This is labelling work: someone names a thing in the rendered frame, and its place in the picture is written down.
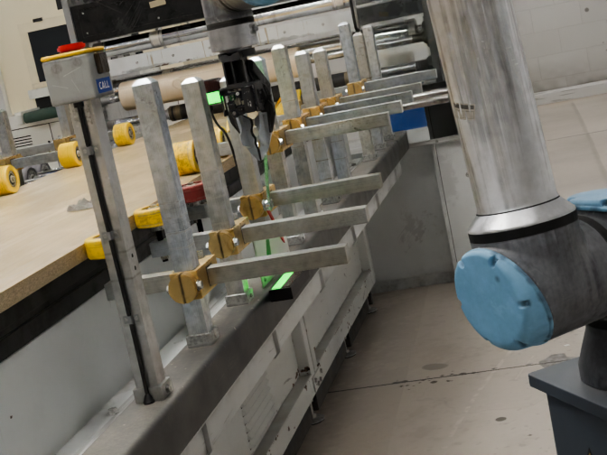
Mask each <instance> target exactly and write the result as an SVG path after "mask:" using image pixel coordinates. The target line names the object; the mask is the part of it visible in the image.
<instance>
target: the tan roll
mask: <svg viewBox="0 0 607 455"><path fill-rule="evenodd" d="M299 48H300V47H294V48H290V49H288V54H289V58H290V62H291V67H292V72H293V76H294V78H298V72H297V68H296V64H295V59H294V56H295V54H296V53H297V52H298V51H299V50H300V49H299ZM257 56H261V57H263V58H265V60H266V67H267V72H268V77H269V80H270V83H271V82H276V81H277V79H276V74H275V66H274V63H273V58H272V53H271V52H268V53H263V54H258V55H254V56H249V57H247V59H248V60H249V59H250V58H253V57H257ZM327 56H328V60H334V59H338V58H343V57H344V55H343V50H342V49H339V50H335V51H327ZM193 77H199V78H201V79H203V80H205V79H214V78H223V77H225V76H224V72H223V68H222V63H221V62H219V63H214V64H210V65H205V66H200V67H196V68H192V69H187V70H179V71H175V72H170V73H165V74H161V75H156V76H152V77H148V78H153V79H156V80H158V83H159V88H160V91H161V96H162V100H163V104H165V103H170V102H174V101H179V100H183V94H182V87H181V84H182V83H183V82H184V80H185V79H188V78H193ZM136 81H137V79H135V80H130V81H126V82H121V83H120V84H119V87H118V94H115V95H110V96H105V97H101V98H100V101H101V104H102V105H107V104H112V103H116V102H121V105H122V107H123V108H124V109H125V110H126V111H128V110H133V109H136V105H135V99H134V94H133V90H132V86H133V85H134V83H135V82H136Z"/></svg>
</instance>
